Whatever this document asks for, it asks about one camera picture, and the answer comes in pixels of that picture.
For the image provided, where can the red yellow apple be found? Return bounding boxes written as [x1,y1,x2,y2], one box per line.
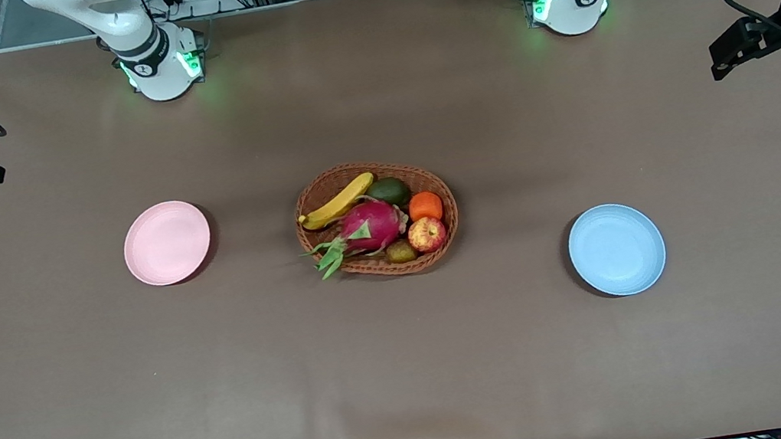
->
[405,214,451,256]

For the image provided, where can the yellow banana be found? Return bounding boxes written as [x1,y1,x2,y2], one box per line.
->
[293,171,381,233]

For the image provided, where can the pink round plate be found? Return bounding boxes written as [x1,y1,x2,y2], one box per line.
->
[117,195,218,292]

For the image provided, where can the blue round plate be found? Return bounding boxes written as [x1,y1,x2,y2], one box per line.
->
[563,196,673,304]

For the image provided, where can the orange fruit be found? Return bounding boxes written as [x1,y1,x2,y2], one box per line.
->
[406,189,446,226]

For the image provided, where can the woven wicker basket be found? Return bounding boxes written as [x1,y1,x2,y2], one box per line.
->
[286,147,467,290]

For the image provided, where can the green avocado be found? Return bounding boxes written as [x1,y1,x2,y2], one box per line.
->
[364,175,413,213]

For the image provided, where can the brownish green kiwi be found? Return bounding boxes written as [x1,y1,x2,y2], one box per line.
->
[384,238,420,267]

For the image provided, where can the pink dragon fruit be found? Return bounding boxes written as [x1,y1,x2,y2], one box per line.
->
[295,194,417,283]

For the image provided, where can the plain table cloth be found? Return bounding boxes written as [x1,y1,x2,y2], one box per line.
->
[0,0,781,439]

